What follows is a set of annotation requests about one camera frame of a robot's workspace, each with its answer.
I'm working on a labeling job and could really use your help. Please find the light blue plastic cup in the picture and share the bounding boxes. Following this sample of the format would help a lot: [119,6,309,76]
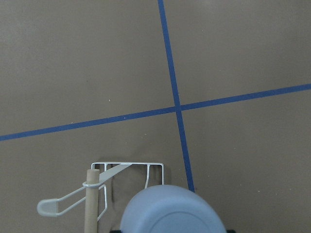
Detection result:
[120,185,226,233]

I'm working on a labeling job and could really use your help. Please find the white wire cup holder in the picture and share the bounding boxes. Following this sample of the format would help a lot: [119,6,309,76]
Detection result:
[37,162,165,233]

